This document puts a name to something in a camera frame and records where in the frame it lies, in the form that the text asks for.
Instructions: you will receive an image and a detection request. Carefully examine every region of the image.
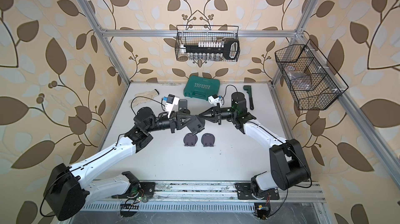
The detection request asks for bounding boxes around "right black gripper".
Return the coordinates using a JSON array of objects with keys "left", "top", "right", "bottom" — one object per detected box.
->
[{"left": 200, "top": 104, "right": 238, "bottom": 125}]

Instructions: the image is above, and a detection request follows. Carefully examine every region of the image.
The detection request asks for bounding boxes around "black phone stand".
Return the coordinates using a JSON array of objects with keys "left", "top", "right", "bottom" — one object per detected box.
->
[
  {"left": 188, "top": 115, "right": 205, "bottom": 135},
  {"left": 178, "top": 100, "right": 190, "bottom": 114}
]

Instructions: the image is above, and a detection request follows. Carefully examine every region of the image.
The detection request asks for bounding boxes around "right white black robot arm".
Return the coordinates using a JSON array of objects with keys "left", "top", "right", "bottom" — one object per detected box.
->
[{"left": 199, "top": 92, "right": 311, "bottom": 199}]

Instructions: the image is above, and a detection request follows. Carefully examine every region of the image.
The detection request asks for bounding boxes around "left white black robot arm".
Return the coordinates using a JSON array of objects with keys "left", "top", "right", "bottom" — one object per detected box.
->
[{"left": 43, "top": 107, "right": 205, "bottom": 221}]

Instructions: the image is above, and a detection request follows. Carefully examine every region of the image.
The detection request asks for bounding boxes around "purple phone stand front left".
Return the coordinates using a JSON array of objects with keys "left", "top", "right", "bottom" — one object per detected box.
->
[{"left": 183, "top": 133, "right": 198, "bottom": 147}]

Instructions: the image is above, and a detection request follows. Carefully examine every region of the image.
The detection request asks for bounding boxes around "purple phone stand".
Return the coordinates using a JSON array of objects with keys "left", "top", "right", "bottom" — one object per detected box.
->
[
  {"left": 183, "top": 133, "right": 198, "bottom": 147},
  {"left": 201, "top": 133, "right": 215, "bottom": 147}
]

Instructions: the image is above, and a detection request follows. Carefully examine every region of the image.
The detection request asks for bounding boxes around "purple phone stand front right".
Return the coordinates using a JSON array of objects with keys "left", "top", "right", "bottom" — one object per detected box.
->
[{"left": 201, "top": 133, "right": 215, "bottom": 147}]

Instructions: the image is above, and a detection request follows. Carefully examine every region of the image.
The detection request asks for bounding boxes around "green plastic tool case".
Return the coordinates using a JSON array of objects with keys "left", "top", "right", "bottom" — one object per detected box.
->
[{"left": 183, "top": 76, "right": 220, "bottom": 101}]

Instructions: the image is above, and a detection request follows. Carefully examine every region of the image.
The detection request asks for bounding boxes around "white work glove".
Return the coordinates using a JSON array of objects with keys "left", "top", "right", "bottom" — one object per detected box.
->
[{"left": 129, "top": 89, "right": 159, "bottom": 107}]

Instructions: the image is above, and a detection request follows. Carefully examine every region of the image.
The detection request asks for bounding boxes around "green black hand tool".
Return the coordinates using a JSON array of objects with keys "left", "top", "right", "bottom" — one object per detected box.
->
[{"left": 243, "top": 85, "right": 254, "bottom": 110}]

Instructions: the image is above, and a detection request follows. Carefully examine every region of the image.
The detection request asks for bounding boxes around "black socket set holder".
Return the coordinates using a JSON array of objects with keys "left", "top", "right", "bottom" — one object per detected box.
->
[{"left": 176, "top": 39, "right": 240, "bottom": 61}]

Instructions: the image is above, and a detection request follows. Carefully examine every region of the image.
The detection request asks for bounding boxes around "clear plastic bag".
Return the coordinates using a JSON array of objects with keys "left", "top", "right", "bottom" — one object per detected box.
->
[{"left": 285, "top": 66, "right": 312, "bottom": 91}]

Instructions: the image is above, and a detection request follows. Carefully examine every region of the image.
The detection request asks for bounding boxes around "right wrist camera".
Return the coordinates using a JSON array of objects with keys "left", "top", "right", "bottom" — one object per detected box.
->
[{"left": 208, "top": 94, "right": 225, "bottom": 106}]

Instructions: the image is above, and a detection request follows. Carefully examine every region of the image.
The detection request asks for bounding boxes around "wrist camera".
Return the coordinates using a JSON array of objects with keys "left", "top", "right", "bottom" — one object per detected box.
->
[
  {"left": 163, "top": 94, "right": 180, "bottom": 118},
  {"left": 208, "top": 94, "right": 225, "bottom": 106}
]

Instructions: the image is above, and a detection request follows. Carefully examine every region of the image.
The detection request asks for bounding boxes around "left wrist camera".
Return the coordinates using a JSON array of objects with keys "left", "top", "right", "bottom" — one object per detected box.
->
[{"left": 163, "top": 94, "right": 180, "bottom": 118}]

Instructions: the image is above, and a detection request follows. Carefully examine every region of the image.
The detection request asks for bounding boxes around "black wire basket back wall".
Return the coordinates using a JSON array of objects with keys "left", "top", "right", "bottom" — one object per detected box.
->
[{"left": 175, "top": 24, "right": 240, "bottom": 62}]

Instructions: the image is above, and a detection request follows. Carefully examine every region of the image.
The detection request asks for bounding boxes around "black wire basket wall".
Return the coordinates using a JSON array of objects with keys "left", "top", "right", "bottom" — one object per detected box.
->
[
  {"left": 175, "top": 24, "right": 240, "bottom": 62},
  {"left": 275, "top": 40, "right": 349, "bottom": 110}
]

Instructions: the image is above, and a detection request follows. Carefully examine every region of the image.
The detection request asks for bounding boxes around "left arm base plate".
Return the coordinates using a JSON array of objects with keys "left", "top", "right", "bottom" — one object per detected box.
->
[{"left": 112, "top": 182, "right": 156, "bottom": 199}]

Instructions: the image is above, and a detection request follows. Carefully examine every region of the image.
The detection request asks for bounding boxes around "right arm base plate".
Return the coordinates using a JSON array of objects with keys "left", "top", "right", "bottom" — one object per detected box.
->
[{"left": 234, "top": 182, "right": 280, "bottom": 201}]

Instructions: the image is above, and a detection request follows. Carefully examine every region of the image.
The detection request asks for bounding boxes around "black wire basket right wall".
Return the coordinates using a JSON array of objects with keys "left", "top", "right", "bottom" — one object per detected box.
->
[{"left": 275, "top": 40, "right": 349, "bottom": 110}]

